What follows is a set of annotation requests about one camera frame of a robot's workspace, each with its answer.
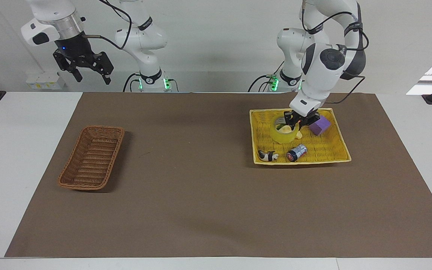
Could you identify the yellow woven basket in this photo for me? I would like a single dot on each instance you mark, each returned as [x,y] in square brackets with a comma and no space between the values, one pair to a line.
[317,150]

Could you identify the yellow tape roll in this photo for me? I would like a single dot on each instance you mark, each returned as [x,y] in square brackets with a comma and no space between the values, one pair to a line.
[280,137]

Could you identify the brown wicker basket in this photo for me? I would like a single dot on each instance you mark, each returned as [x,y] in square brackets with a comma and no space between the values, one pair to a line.
[90,159]

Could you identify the small dark can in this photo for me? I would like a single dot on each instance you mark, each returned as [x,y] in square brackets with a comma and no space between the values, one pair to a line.
[296,153]

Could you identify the purple block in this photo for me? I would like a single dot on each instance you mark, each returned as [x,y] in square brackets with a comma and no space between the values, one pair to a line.
[320,125]

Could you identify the black and white toy animal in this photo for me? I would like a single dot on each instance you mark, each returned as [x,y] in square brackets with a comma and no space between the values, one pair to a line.
[267,155]

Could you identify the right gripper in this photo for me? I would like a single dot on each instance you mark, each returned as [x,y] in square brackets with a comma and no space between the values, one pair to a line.
[74,45]

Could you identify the white wall socket box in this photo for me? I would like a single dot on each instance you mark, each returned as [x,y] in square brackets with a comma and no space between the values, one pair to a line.
[45,80]

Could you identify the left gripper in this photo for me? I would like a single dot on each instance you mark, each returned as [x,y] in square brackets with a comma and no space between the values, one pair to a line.
[301,116]

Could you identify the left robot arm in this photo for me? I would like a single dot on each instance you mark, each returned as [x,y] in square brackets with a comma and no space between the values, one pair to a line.
[323,63]

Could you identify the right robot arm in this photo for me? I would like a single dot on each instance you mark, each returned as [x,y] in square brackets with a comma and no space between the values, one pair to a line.
[145,39]

